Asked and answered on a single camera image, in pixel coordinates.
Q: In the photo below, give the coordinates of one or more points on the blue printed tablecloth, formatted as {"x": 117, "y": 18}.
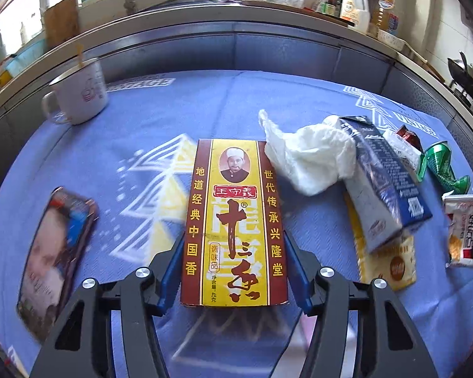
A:
{"x": 142, "y": 189}

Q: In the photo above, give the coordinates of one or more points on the white enamel mug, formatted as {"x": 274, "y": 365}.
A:
{"x": 81, "y": 94}

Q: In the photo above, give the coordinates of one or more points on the yellow packet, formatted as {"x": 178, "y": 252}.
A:
{"x": 394, "y": 267}

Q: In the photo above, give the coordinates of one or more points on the white plastic bag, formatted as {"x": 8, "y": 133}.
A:
{"x": 311, "y": 153}

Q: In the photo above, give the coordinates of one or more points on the white plastic jug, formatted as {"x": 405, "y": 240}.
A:
{"x": 354, "y": 10}

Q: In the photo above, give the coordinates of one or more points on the dark sauce bottle green label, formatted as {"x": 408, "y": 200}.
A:
{"x": 329, "y": 2}

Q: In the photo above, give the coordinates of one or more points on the white paper packet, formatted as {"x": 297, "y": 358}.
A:
{"x": 402, "y": 153}

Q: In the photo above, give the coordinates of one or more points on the red yellow spice box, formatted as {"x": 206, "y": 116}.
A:
{"x": 232, "y": 224}

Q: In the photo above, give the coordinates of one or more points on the red brown snack wrapper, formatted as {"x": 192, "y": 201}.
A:
{"x": 409, "y": 136}

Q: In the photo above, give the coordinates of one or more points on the dark rectangular snack packet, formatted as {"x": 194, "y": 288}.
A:
{"x": 51, "y": 260}

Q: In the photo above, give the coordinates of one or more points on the wooden cutting board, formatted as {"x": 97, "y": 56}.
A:
{"x": 62, "y": 21}

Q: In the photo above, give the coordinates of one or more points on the blue white milk carton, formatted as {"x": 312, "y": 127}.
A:
{"x": 382, "y": 189}

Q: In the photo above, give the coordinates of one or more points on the black wok with lid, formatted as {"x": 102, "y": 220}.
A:
{"x": 471, "y": 80}

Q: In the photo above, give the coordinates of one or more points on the clear oil bottle blue label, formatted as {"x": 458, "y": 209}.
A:
{"x": 386, "y": 17}

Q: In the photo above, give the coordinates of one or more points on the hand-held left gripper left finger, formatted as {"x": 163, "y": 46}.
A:
{"x": 171, "y": 271}

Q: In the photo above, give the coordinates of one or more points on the crushed green can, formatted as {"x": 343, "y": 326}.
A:
{"x": 441, "y": 165}

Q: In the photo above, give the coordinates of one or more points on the wooden chopstick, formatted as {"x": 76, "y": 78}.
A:
{"x": 80, "y": 56}

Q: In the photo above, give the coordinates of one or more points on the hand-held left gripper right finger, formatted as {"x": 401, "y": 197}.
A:
{"x": 297, "y": 275}

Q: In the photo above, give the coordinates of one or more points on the red white snack wrapper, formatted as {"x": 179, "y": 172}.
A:
{"x": 463, "y": 224}

